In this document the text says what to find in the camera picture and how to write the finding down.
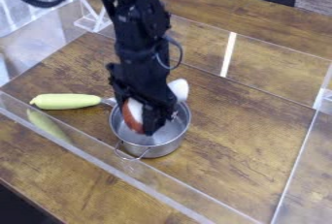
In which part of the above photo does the plush red white mushroom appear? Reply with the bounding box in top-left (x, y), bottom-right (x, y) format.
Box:
top-left (121, 79), bottom-right (188, 134)

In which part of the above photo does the green plush corn cob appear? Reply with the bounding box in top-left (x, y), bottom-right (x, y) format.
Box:
top-left (29, 93), bottom-right (101, 110)

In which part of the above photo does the silver metal pot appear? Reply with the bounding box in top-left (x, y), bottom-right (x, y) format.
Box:
top-left (101, 98), bottom-right (191, 161)

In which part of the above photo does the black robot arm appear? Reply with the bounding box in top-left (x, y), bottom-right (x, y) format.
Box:
top-left (101, 0), bottom-right (178, 136)

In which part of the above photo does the clear acrylic barrier wall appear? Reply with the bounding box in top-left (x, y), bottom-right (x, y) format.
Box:
top-left (0, 91), bottom-right (262, 224)

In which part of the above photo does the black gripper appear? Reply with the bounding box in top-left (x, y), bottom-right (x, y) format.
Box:
top-left (105, 52), bottom-right (176, 136)

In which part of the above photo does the clear acrylic triangle stand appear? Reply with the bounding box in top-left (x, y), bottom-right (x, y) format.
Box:
top-left (73, 0), bottom-right (112, 33)

